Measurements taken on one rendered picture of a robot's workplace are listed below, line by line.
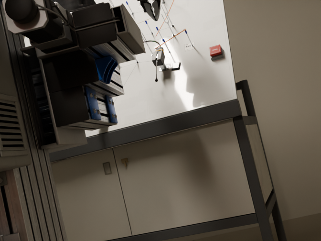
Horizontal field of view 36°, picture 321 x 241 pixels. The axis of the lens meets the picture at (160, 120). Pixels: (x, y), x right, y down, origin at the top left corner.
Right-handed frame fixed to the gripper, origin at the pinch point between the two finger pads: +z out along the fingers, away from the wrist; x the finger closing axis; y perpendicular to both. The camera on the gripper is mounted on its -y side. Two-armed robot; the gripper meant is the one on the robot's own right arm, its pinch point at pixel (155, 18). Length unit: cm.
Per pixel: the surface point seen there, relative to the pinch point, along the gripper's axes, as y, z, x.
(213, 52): 1.6, 20.1, -21.3
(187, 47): 11.9, 19.3, -7.2
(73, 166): -33, 51, 45
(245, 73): 163, 99, 1
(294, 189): 122, 184, -26
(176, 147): -28, 49, -4
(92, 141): -31, 40, 33
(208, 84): -10.7, 29.5, -18.8
